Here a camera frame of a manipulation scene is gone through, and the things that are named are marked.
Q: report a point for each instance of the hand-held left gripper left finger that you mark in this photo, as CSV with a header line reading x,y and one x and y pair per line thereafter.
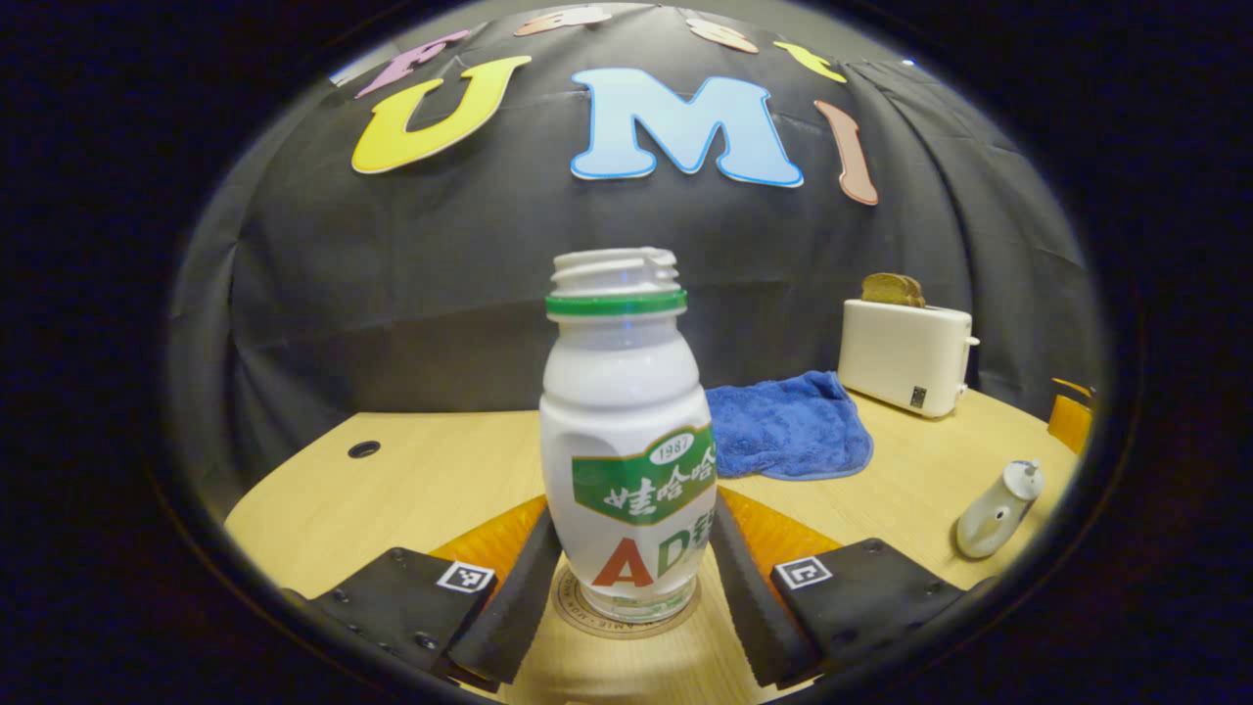
x,y
509,607

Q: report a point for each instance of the blue towel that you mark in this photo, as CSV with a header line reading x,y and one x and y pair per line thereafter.
x,y
783,426

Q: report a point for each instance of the brown toast slice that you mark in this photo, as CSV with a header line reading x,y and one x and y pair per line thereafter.
x,y
889,291

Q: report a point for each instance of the white plastic water bottle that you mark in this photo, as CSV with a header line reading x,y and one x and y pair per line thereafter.
x,y
622,392

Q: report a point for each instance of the white toaster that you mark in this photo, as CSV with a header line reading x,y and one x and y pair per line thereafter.
x,y
901,357

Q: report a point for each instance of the white blue-patterned teacup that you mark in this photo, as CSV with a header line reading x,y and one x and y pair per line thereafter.
x,y
989,524

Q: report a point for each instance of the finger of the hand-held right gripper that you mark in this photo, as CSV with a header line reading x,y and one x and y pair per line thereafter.
x,y
1072,416

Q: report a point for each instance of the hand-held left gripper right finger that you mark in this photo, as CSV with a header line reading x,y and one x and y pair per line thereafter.
x,y
754,607

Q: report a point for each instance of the round wooden coaster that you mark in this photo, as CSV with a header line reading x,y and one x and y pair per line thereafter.
x,y
568,612

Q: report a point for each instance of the black backdrop cloth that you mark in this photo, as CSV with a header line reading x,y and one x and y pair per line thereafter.
x,y
440,274

